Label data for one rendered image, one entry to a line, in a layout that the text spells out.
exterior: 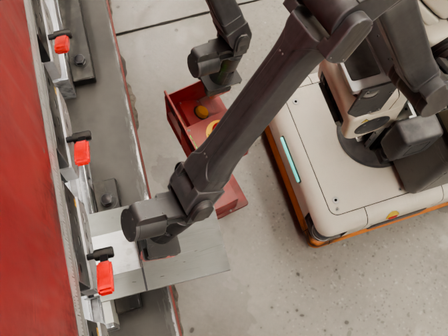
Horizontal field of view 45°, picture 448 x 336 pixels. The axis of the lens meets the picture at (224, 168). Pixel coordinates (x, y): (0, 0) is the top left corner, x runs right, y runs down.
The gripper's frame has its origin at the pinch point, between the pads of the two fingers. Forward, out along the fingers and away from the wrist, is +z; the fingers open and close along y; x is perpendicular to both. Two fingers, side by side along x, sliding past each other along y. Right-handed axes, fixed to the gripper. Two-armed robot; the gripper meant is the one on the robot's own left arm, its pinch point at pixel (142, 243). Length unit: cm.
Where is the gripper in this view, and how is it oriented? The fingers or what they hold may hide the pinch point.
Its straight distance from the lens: 111.3
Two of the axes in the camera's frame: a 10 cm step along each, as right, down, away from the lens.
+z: -4.9, 4.1, 7.7
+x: 8.3, -0.5, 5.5
